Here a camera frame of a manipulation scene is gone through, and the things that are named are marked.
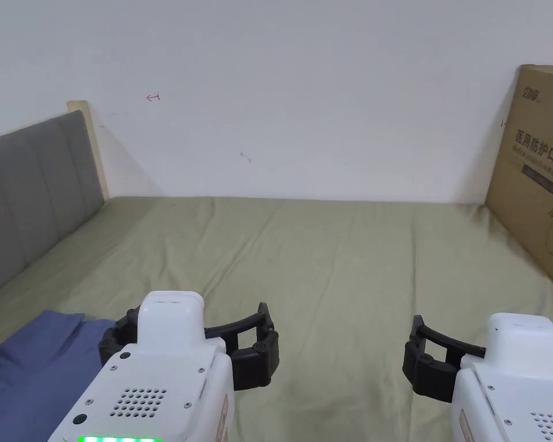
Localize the bed with pale green sheet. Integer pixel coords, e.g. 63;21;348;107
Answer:
0;195;553;442

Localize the dark blue shirt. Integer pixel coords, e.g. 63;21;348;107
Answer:
0;309;113;442

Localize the grey padded headboard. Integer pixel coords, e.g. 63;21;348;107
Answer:
0;100;110;302

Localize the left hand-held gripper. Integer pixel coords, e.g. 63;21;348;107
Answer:
47;290;280;442

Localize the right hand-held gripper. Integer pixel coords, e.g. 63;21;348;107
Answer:
402;313;553;442

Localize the brown cardboard carton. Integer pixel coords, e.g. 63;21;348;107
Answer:
484;64;553;298

